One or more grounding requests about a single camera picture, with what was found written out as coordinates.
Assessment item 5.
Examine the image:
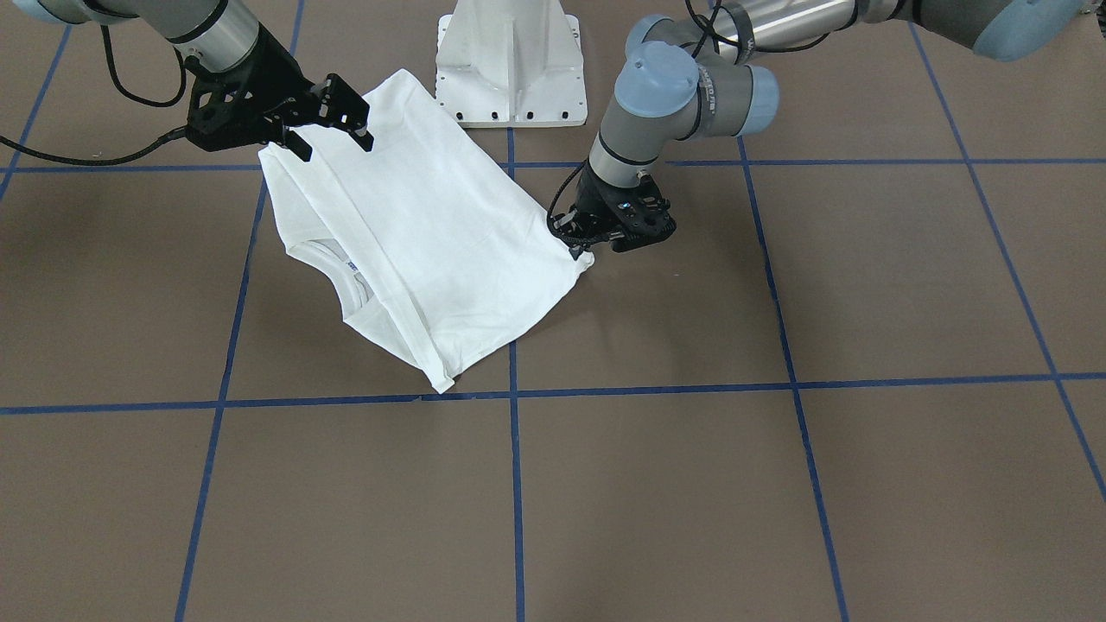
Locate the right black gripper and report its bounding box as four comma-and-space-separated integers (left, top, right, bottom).
185, 25, 374, 162

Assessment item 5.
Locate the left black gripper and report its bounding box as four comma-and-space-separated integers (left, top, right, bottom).
547, 160, 678, 261

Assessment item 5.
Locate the white long-sleeve printed shirt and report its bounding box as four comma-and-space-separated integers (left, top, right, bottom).
259, 68, 595, 393

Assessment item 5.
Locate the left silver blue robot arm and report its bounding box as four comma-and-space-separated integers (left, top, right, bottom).
547, 1, 1083, 259

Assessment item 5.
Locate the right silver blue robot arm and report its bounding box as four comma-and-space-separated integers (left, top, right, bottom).
17, 1, 374, 162

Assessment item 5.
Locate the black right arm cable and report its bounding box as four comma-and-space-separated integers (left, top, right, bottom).
0, 24, 194, 168

